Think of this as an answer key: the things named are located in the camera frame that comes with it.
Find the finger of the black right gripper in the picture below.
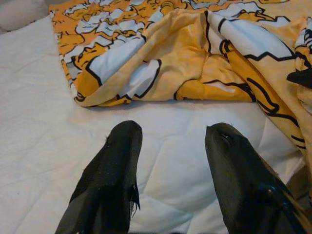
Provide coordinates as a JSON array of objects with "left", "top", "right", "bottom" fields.
[{"left": 287, "top": 70, "right": 312, "bottom": 90}]

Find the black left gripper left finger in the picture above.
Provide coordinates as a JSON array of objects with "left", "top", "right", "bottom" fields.
[{"left": 55, "top": 120, "right": 143, "bottom": 234}]

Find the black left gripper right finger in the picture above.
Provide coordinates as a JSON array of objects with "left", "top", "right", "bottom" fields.
[{"left": 204, "top": 122, "right": 312, "bottom": 234}]

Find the yellow cartoon print blanket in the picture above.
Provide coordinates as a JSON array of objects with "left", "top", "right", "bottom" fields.
[{"left": 48, "top": 0, "right": 312, "bottom": 169}]

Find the white quilted mattress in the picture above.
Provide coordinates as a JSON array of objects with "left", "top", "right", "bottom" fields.
[{"left": 0, "top": 16, "right": 307, "bottom": 234}]

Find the beige bolster pillow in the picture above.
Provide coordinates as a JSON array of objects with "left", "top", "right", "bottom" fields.
[{"left": 0, "top": 0, "right": 49, "bottom": 32}]

